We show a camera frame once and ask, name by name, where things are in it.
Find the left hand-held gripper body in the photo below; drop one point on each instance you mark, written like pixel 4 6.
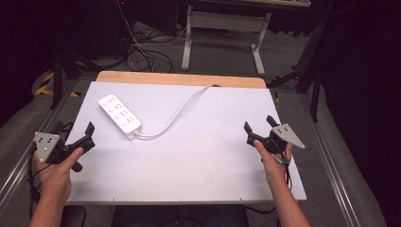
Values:
pixel 46 145

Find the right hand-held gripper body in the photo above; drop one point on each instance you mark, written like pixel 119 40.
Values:
pixel 285 134

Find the white power strip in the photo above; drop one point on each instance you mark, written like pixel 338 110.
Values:
pixel 119 115

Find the person's left hand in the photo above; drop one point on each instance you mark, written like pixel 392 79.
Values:
pixel 56 178

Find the person's right hand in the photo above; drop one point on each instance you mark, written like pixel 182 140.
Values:
pixel 275 168

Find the yellow black floor tape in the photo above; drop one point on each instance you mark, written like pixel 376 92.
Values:
pixel 47 84

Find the black tripod stand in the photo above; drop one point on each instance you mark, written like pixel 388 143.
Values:
pixel 60 75

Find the white board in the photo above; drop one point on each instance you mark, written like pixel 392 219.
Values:
pixel 195 157

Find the black metal stand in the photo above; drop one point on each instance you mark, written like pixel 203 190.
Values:
pixel 310 72

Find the wooden table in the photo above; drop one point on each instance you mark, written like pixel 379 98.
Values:
pixel 176 78

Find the person's legs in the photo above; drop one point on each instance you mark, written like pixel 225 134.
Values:
pixel 179 217

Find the aluminium rail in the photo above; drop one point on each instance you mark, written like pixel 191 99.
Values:
pixel 327 164
pixel 28 151

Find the white metal desk frame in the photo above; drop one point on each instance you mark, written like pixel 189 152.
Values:
pixel 220 21

